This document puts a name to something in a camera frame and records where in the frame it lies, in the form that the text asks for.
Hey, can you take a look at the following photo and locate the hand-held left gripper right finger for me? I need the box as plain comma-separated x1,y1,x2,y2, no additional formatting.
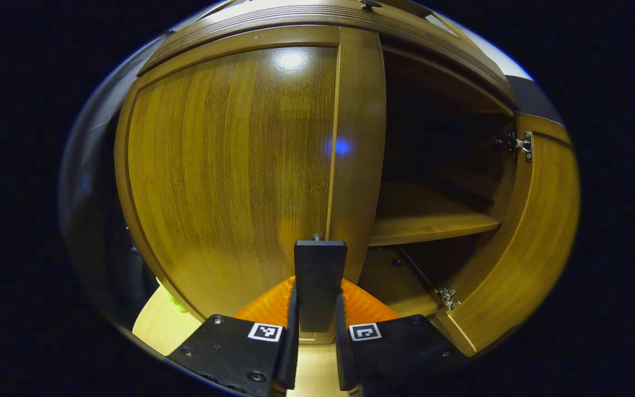
333,278,470,397

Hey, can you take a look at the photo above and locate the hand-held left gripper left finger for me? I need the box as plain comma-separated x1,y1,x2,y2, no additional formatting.
166,276,300,397

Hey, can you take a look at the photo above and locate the black door handle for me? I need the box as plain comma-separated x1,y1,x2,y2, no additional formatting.
294,237,348,333

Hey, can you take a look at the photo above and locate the wooden shoe cabinet door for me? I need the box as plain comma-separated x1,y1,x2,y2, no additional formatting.
430,113,581,358
114,26,387,345

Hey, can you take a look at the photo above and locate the wooden double-door shoe cabinet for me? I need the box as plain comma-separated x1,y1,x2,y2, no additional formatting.
114,0,581,358

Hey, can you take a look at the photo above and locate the metal door hinge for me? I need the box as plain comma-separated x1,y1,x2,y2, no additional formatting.
438,287,461,311
497,131,534,162

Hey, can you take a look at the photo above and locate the green toy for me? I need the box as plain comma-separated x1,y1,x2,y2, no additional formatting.
156,277,189,313

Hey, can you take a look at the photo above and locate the wooden inner shelf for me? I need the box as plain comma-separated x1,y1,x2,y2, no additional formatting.
369,182,501,247

